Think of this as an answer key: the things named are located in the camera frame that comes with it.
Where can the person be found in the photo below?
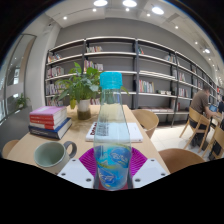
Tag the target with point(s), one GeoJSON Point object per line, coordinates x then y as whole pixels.
{"type": "Point", "coordinates": [221, 106]}
{"type": "Point", "coordinates": [200, 101]}

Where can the dark blue book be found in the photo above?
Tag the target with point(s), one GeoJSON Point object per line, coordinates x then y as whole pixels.
{"type": "Point", "coordinates": [46, 134]}

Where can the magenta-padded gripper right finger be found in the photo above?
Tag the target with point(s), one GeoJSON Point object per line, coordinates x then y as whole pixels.
{"type": "Point", "coordinates": [150, 170]}

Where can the wooden chair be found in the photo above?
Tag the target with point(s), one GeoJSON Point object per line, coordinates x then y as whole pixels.
{"type": "Point", "coordinates": [9, 148]}
{"type": "Point", "coordinates": [195, 116]}
{"type": "Point", "coordinates": [218, 136]}
{"type": "Point", "coordinates": [146, 120]}
{"type": "Point", "coordinates": [180, 160]}

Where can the white book with patterned cover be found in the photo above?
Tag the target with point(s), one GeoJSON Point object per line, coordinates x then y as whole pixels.
{"type": "Point", "coordinates": [136, 131]}

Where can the round ceiling lights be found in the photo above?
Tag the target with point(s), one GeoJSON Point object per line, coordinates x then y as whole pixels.
{"type": "Point", "coordinates": [129, 3]}

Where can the green potted plant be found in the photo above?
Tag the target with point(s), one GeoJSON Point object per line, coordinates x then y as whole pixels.
{"type": "Point", "coordinates": [81, 85]}

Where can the beige patterned mug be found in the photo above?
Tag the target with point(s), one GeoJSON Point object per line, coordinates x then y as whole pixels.
{"type": "Point", "coordinates": [50, 155]}

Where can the pink-covered book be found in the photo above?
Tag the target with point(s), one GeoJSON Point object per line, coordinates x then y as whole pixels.
{"type": "Point", "coordinates": [48, 110]}

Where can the clear bottle with blue cap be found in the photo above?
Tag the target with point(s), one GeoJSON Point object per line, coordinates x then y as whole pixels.
{"type": "Point", "coordinates": [111, 133]}

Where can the red book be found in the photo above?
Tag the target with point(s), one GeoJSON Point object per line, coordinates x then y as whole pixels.
{"type": "Point", "coordinates": [41, 126]}

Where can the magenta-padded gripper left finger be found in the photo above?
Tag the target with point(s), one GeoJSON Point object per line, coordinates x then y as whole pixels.
{"type": "Point", "coordinates": [75, 171]}

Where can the small potted plant by window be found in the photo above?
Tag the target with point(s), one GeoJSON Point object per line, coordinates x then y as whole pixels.
{"type": "Point", "coordinates": [21, 100]}

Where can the grey shelf unit with books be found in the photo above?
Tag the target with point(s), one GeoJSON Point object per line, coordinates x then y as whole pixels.
{"type": "Point", "coordinates": [110, 53]}

